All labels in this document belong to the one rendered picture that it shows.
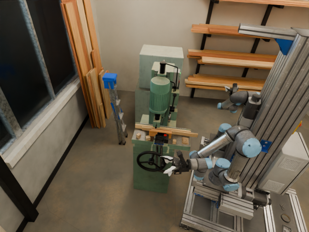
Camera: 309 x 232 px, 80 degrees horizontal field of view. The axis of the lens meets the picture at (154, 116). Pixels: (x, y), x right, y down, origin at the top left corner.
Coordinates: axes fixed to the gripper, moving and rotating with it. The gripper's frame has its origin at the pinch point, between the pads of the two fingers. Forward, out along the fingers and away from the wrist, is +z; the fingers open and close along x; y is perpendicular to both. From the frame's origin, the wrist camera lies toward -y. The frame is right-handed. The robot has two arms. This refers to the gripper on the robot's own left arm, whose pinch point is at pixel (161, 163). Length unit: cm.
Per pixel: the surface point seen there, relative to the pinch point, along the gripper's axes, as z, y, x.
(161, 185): -16, 99, 64
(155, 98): -3, -21, 60
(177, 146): -27, 28, 52
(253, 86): -222, 32, 228
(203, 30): -107, -65, 242
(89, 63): 84, -11, 222
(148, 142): 2, 28, 59
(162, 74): -10, -39, 74
